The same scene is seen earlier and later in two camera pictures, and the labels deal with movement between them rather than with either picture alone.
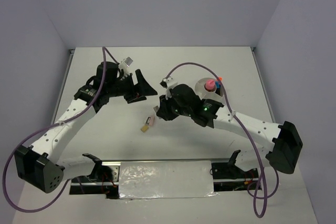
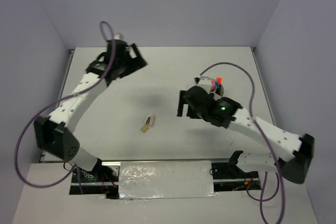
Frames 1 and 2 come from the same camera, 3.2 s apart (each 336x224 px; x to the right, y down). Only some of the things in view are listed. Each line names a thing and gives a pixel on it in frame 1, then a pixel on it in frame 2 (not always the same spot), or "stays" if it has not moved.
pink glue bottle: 210,84 stays
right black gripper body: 170,109 → 196,113
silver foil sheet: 168,179 stays
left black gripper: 138,91 → 136,63
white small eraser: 148,120 stays
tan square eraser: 144,128 stays
